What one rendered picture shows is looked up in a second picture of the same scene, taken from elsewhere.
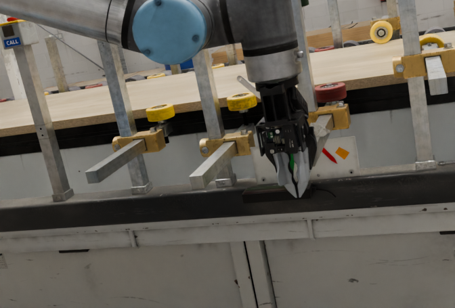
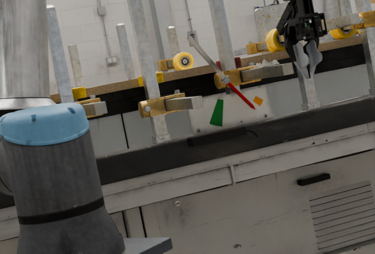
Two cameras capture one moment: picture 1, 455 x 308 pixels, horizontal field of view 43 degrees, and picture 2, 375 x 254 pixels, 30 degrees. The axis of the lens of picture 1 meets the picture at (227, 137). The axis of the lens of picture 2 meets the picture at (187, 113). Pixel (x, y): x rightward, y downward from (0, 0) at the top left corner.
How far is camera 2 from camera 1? 1.26 m
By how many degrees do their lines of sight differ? 38
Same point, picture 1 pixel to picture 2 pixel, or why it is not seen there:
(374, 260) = (253, 223)
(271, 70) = not seen: outside the picture
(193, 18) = not seen: outside the picture
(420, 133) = (307, 81)
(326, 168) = (247, 115)
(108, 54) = (54, 24)
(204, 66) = (145, 34)
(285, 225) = (211, 174)
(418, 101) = not seen: hidden behind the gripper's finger
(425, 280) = (292, 232)
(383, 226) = (285, 162)
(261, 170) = (196, 122)
